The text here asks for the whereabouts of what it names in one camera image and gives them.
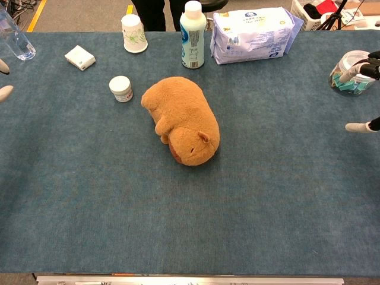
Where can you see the aluminium rail profile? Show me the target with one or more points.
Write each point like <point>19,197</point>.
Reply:
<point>190,281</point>

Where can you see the person's black trousers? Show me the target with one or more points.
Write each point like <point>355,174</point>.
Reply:
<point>151,15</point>

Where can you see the black tripod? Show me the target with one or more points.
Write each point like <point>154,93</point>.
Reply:
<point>334,17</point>

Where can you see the white paper cup green print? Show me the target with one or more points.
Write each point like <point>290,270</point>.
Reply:
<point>133,34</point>

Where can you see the small white tissue pack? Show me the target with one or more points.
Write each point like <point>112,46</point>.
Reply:
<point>79,58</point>

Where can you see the white plastic basket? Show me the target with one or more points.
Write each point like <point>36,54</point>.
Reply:
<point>305,15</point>

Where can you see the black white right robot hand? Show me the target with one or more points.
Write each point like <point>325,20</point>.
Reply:
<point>371,69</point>

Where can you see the blue felt table cloth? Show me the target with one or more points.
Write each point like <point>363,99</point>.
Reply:
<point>267,178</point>

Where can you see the large lilac wipes package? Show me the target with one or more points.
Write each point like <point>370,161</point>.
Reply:
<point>252,32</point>

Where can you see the pale green bottle white cap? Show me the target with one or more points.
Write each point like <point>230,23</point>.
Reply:
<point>193,38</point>

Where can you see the small white cream jar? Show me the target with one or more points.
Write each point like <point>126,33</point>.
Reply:
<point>120,89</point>

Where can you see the clear jar with teal packets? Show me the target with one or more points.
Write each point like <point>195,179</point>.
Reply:
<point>341,86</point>

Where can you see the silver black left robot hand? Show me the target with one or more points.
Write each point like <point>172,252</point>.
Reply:
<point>5,92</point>

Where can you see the brown plush toy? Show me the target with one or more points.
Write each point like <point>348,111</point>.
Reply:
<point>181,115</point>

